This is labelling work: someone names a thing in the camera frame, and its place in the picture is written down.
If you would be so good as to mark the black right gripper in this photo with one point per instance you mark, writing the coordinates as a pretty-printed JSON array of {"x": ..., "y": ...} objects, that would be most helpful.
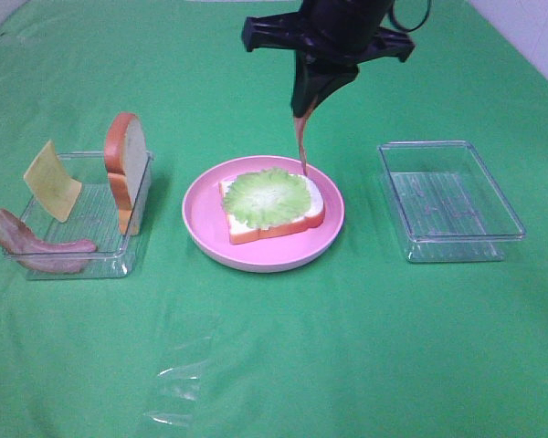
[{"x": 329, "y": 38}]

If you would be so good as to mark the toy bacon strip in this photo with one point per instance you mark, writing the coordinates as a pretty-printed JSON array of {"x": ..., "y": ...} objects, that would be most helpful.
[
  {"x": 17, "y": 238},
  {"x": 300, "y": 124}
]

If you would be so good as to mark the green toy lettuce leaf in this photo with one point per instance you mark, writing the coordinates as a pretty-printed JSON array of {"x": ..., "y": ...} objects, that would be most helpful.
[{"x": 267, "y": 198}]

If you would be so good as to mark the toy bread slice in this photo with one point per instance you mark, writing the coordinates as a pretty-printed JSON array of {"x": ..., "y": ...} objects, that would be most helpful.
[
  {"x": 240, "y": 233},
  {"x": 126, "y": 159}
]

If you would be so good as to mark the pink round plate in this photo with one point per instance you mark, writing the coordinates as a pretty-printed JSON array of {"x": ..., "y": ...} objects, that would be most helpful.
[{"x": 206, "y": 222}]

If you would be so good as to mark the clear right plastic tray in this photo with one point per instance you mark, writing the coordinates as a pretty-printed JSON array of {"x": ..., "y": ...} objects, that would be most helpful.
[{"x": 445, "y": 205}]

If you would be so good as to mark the clear plastic tray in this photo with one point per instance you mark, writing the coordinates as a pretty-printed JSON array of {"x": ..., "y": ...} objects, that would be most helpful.
[
  {"x": 94, "y": 216},
  {"x": 445, "y": 205}
]

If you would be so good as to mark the green tablecloth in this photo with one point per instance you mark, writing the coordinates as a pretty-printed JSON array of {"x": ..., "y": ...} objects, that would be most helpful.
[{"x": 358, "y": 343}]

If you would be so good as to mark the clear left plastic tray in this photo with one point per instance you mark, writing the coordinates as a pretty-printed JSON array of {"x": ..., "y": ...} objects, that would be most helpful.
[{"x": 94, "y": 216}]

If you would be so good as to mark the yellow toy cheese slice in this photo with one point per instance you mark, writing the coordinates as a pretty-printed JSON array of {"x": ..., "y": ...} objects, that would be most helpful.
[{"x": 52, "y": 186}]

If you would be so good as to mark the clear plastic wrap piece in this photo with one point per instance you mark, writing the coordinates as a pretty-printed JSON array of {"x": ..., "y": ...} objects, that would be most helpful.
[{"x": 176, "y": 385}]

